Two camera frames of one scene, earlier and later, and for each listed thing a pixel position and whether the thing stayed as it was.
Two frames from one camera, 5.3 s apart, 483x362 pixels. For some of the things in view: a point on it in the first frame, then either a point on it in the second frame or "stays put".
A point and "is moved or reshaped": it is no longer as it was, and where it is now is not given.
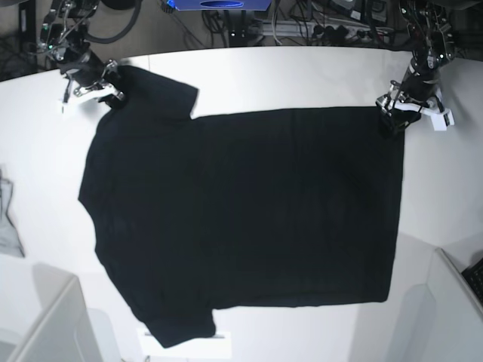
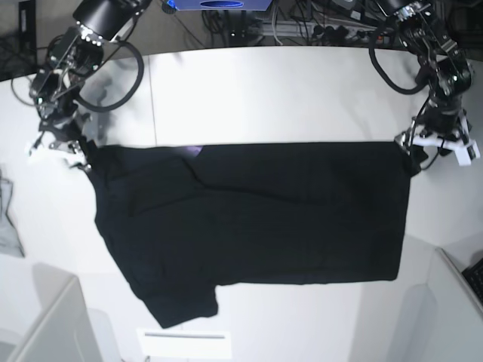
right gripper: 87,68 to 66,126
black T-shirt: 195,214 is moved or reshaped
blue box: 219,4 stays put
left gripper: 419,85 to 443,118
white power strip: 319,29 stays put
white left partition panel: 66,335 stays put
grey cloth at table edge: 10,243 stays put
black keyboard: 473,274 stays put
